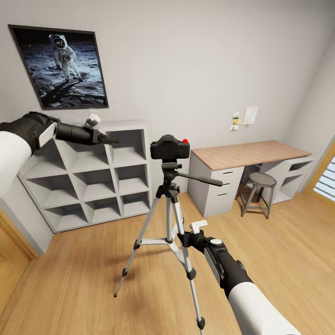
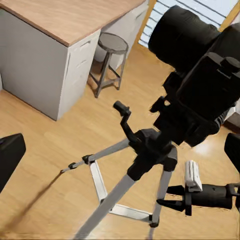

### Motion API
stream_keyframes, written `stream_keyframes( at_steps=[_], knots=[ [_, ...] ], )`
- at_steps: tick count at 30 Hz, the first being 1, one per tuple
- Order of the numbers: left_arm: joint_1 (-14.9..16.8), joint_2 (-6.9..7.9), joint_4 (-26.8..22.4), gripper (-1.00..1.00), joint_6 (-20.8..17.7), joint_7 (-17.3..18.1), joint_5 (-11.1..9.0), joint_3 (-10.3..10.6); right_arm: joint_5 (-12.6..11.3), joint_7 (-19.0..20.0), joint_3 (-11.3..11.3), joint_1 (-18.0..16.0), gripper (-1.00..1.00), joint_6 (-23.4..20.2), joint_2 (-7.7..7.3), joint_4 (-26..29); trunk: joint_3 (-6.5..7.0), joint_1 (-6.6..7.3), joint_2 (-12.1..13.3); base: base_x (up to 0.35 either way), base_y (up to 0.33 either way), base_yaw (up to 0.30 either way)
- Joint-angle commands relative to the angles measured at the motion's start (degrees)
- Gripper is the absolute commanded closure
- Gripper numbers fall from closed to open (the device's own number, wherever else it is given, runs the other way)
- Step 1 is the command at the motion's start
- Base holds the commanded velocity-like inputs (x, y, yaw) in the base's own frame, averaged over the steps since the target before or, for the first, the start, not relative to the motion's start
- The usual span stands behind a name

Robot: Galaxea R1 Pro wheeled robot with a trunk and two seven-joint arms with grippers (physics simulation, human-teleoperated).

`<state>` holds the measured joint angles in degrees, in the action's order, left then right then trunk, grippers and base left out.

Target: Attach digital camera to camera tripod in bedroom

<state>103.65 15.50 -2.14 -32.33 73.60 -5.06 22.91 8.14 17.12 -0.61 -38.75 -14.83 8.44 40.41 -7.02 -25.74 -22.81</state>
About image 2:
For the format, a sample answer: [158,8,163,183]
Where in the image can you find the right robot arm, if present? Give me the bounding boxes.
[156,159,240,216]

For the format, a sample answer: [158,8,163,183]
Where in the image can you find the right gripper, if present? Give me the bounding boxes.
[156,183,216,216]

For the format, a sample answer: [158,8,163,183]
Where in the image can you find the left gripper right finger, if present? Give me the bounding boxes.
[224,133,240,173]

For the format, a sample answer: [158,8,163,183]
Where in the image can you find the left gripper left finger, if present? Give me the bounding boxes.
[0,133,26,193]

